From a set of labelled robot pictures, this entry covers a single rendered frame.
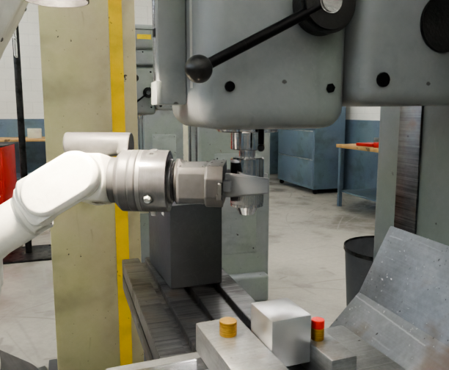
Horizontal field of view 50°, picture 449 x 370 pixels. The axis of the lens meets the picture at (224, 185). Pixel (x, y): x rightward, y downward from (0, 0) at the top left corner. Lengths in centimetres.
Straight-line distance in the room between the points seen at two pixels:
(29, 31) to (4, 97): 126
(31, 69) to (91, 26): 732
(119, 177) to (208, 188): 12
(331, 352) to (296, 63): 34
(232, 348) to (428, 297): 41
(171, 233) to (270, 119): 52
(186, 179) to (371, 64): 27
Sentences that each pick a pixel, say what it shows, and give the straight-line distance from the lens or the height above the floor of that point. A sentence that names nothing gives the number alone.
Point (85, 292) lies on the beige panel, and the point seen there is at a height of 46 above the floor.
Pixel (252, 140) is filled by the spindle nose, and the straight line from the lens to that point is 66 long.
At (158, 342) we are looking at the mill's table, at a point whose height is 95.
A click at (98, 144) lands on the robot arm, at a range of 71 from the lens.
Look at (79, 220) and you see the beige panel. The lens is 241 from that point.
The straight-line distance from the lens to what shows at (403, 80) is 66.
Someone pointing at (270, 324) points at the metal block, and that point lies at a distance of 59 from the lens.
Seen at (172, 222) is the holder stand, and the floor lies 110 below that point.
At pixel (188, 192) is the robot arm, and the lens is 65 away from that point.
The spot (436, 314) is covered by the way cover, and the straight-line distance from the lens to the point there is 88.
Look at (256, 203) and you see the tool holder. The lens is 67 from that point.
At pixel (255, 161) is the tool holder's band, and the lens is 66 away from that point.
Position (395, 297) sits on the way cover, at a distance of 95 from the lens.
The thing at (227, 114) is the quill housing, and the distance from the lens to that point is 57.
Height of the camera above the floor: 133
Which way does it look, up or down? 9 degrees down
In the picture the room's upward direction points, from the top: straight up
